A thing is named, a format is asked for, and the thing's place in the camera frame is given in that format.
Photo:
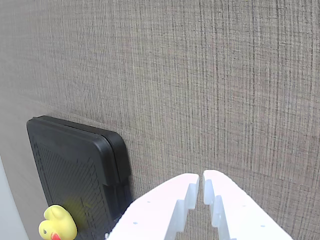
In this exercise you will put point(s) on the black plastic case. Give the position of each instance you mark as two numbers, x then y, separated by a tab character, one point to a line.
75	162

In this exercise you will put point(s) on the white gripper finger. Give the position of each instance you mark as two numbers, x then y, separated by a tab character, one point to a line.
152	212
240	215

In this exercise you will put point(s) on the yellow rubber duck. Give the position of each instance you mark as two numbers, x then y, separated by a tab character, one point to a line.
60	222

